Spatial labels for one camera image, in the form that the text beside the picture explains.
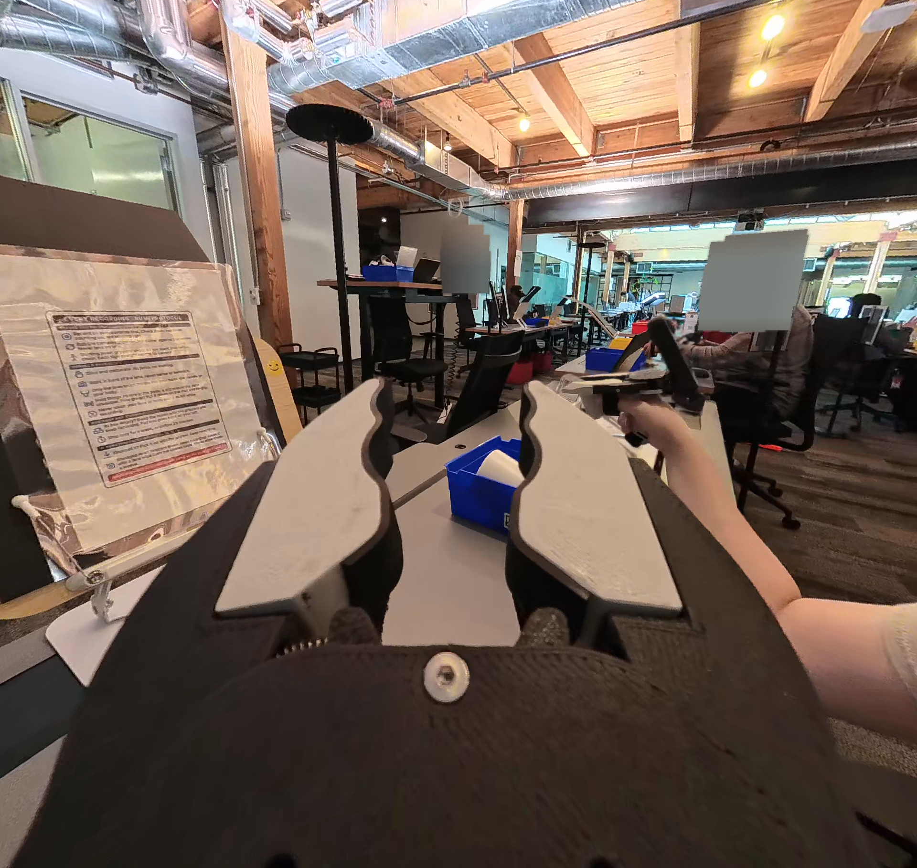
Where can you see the open grey laptop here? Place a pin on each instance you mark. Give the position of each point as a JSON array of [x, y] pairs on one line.
[[426, 270]]

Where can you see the brown cardboard panel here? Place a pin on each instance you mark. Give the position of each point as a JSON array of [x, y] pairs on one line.
[[86, 216]]

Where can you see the grey desk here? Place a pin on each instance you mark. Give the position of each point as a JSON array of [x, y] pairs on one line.
[[444, 581]]

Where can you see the instruction sheet in plastic sleeve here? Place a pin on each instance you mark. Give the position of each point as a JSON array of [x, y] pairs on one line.
[[136, 395]]

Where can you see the wooden post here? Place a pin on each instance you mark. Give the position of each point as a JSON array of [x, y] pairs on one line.
[[258, 202]]

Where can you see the wooden board with smiley sticker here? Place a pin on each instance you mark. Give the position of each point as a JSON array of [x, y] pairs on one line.
[[276, 381]]

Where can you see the wooden top standing desk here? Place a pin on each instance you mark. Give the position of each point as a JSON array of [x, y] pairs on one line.
[[380, 285]]

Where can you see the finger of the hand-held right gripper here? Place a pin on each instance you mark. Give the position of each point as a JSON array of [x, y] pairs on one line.
[[584, 381]]

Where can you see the silver insulated pipes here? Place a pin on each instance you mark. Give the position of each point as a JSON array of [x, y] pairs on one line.
[[165, 23]]

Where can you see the rectangular foil air duct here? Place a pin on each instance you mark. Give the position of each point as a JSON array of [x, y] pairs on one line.
[[501, 1]]

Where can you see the black office chair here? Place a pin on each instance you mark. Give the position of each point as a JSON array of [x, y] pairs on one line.
[[401, 352], [487, 381], [838, 352]]

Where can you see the person's right hand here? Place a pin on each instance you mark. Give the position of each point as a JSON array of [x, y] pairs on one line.
[[645, 420]]

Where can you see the black utility cart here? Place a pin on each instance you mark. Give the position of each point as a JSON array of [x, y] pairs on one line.
[[308, 359]]

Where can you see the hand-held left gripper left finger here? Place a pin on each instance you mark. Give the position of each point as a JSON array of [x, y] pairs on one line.
[[308, 495]]

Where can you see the white paper cup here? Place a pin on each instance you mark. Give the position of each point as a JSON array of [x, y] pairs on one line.
[[501, 468]]

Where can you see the person's right forearm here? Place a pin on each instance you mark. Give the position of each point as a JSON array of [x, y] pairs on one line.
[[716, 524]]

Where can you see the blue storage bin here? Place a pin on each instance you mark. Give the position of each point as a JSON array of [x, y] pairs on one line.
[[387, 273], [609, 359], [476, 495]]

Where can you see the black floor lamp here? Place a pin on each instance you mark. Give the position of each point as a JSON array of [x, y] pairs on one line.
[[337, 238]]

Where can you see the interior glass window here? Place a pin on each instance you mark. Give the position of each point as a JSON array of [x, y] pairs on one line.
[[93, 152]]

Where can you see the white metal document stand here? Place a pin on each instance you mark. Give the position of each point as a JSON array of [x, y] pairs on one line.
[[100, 639]]

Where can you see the flexible silver duct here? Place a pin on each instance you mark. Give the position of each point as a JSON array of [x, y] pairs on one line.
[[716, 173]]

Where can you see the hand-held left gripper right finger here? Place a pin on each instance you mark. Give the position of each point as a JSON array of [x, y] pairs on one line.
[[594, 524]]

